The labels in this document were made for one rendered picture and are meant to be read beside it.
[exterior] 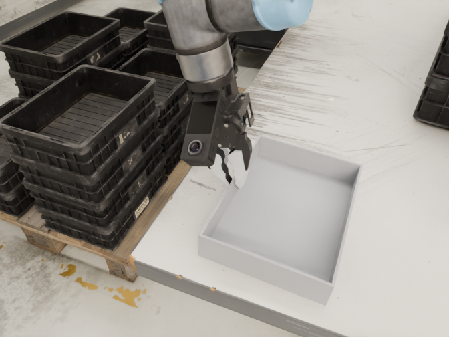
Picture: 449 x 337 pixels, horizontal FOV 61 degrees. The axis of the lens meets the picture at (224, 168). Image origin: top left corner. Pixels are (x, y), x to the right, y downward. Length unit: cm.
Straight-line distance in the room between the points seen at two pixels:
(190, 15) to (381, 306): 47
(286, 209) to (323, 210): 6
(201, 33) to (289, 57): 70
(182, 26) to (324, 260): 40
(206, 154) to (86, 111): 91
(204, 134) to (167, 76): 124
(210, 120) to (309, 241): 25
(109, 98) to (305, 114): 76
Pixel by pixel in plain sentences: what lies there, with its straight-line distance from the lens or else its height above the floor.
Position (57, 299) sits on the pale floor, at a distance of 151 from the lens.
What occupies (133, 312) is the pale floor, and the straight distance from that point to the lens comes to 140.
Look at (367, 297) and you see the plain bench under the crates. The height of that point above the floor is 70.
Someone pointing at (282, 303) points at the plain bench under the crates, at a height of 70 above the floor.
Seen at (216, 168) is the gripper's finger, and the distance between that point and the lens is 65.
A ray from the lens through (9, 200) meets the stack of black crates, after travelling 153.
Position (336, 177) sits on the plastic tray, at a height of 71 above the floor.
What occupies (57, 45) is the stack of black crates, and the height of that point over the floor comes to 49.
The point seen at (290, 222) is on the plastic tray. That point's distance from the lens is 66.
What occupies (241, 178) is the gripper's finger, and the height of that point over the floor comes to 77.
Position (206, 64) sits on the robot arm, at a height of 97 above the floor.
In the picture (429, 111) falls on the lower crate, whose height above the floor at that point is 74.
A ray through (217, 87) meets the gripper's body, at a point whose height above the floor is 94.
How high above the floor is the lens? 121
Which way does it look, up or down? 42 degrees down
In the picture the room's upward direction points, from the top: straight up
